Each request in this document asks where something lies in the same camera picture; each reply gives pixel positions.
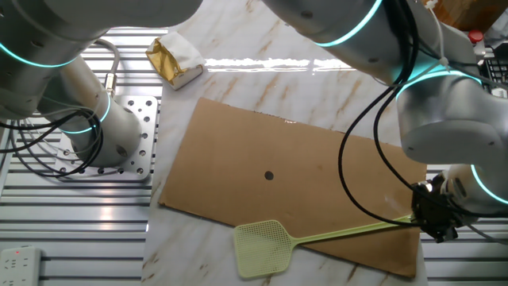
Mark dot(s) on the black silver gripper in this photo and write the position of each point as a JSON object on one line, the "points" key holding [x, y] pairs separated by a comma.
{"points": [[442, 206]]}

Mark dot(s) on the pale green plastic flyswatter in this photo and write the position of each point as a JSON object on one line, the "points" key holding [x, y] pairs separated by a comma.
{"points": [[262, 248]]}

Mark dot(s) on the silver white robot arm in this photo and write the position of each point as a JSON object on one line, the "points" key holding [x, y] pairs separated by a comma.
{"points": [[436, 119]]}

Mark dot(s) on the brown cardboard sheet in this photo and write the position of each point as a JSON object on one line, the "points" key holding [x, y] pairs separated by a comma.
{"points": [[297, 151]]}

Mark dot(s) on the black dot mark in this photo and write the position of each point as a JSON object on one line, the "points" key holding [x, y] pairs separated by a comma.
{"points": [[269, 175]]}

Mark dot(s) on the red button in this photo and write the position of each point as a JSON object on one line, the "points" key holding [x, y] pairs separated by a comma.
{"points": [[475, 35]]}

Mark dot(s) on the brown cardboard box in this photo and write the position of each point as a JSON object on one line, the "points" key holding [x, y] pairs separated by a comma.
{"points": [[464, 14]]}

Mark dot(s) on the white marble pattern board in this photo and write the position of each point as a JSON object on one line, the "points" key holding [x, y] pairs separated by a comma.
{"points": [[238, 87]]}

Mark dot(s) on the gold white tissue pack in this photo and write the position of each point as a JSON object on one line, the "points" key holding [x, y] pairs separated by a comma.
{"points": [[178, 51]]}

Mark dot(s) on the white power strip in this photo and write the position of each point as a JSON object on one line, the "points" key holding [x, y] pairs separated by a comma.
{"points": [[20, 266]]}

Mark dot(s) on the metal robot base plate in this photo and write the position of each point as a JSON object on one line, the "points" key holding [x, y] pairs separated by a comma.
{"points": [[147, 119]]}

